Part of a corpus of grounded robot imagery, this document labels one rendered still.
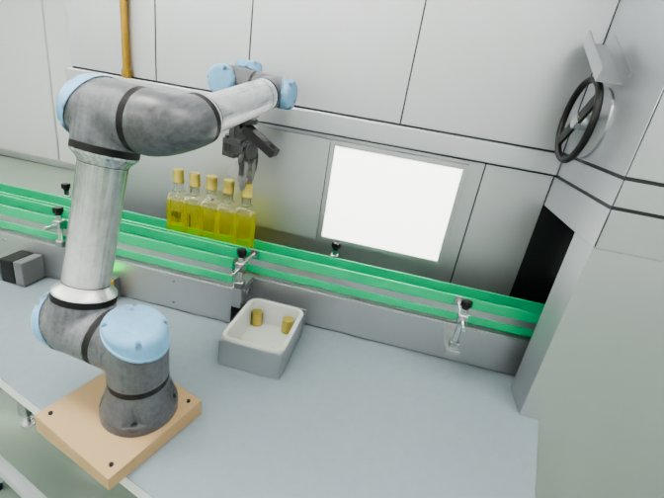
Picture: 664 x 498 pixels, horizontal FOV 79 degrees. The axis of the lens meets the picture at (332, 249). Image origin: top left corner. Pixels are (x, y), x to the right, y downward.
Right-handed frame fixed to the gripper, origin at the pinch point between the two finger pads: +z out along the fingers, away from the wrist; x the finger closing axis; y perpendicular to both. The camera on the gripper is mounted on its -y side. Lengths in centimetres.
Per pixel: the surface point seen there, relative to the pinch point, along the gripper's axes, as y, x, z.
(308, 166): -14.5, -13.4, -7.1
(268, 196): -1.9, -12.0, 5.5
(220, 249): 3.9, 6.9, 20.2
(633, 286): -103, 12, -2
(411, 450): -65, 38, 40
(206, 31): 24.2, -12.4, -41.8
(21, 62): 434, -267, 1
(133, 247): 28.4, 16.6, 22.7
